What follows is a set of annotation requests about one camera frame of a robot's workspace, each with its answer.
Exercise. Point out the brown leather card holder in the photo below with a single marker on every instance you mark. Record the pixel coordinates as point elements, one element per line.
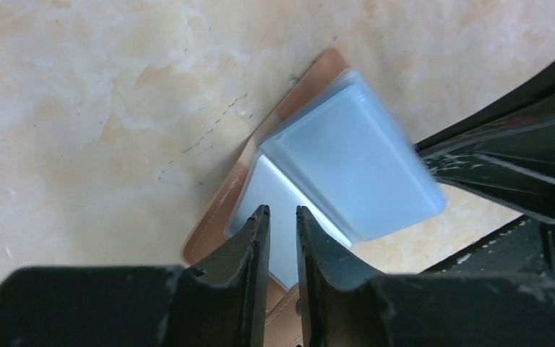
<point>331,146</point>

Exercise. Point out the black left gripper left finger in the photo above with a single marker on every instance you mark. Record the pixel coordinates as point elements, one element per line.
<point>218,301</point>

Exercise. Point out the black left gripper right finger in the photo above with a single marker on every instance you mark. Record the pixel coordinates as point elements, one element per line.
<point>347,302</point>

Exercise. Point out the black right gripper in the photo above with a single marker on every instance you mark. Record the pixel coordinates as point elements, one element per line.
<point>504,153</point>

